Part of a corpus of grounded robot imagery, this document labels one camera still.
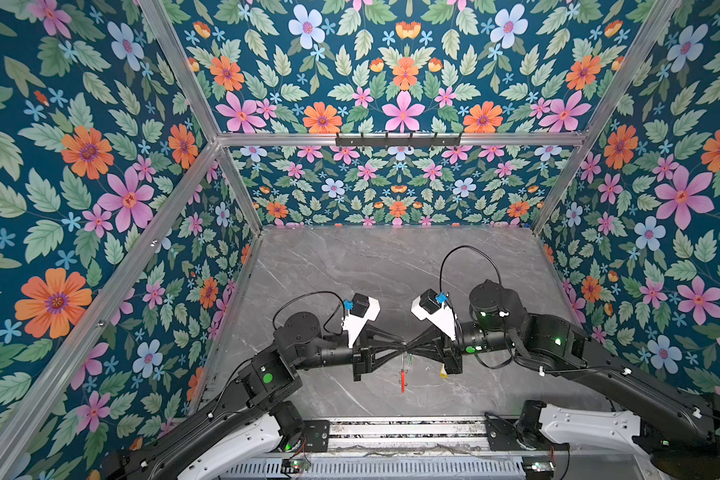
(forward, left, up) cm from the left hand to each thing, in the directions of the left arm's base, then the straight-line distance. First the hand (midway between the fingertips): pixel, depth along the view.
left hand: (404, 348), depth 52 cm
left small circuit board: (-13, +25, -35) cm, 45 cm away
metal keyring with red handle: (-2, 0, -9) cm, 9 cm away
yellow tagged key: (+6, -14, -35) cm, 38 cm away
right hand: (+2, -1, -4) cm, 4 cm away
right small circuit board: (-18, -32, -36) cm, 51 cm away
